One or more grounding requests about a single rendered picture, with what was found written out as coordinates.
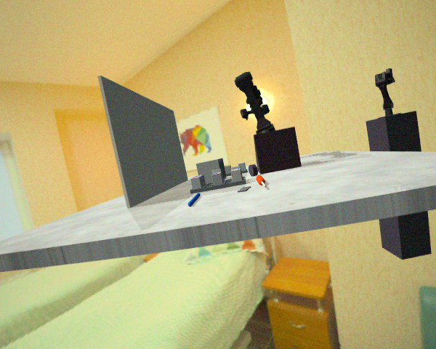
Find blue capsule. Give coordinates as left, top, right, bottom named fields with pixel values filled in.
left=187, top=193, right=200, bottom=206

